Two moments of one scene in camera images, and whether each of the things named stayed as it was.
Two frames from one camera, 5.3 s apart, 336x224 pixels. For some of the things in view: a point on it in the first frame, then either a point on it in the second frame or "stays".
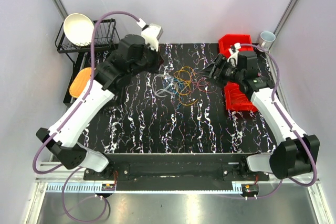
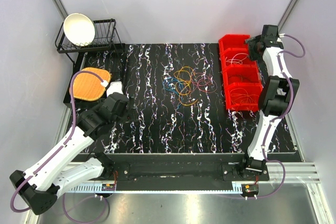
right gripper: x=220 y=64 → x=251 y=42
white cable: x=160 y=83 → x=236 y=61
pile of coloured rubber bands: x=183 y=76 stays
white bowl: x=79 y=29 stays
